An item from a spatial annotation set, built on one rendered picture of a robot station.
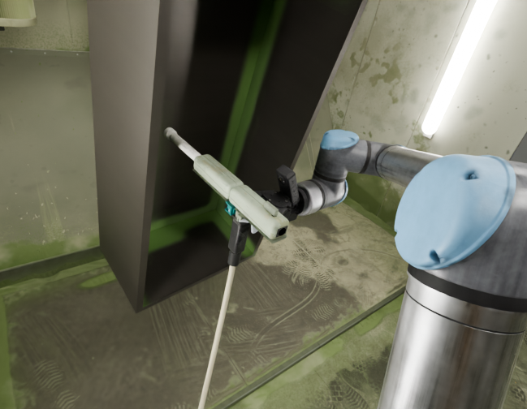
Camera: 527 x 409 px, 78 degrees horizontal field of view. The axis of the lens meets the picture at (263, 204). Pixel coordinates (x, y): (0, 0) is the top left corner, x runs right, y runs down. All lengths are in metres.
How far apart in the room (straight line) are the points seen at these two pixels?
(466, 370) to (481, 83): 2.30
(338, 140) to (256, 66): 0.61
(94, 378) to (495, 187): 1.65
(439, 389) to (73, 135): 2.05
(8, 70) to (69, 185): 0.64
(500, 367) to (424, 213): 0.15
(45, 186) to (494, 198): 2.03
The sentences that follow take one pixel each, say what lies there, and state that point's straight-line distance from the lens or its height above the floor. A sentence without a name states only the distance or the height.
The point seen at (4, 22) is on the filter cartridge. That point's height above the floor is 1.27.
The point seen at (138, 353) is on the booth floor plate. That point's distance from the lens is 1.79.
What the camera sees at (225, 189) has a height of 1.16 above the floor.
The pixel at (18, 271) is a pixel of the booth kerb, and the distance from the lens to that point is 2.15.
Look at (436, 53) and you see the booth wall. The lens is 2.72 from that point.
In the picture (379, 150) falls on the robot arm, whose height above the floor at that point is 1.25.
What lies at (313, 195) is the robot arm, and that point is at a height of 1.13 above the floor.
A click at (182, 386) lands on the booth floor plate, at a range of 1.69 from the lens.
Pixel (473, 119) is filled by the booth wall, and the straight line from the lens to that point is 2.59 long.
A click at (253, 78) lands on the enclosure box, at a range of 1.38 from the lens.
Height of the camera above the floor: 1.54
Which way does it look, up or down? 32 degrees down
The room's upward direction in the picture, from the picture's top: 11 degrees clockwise
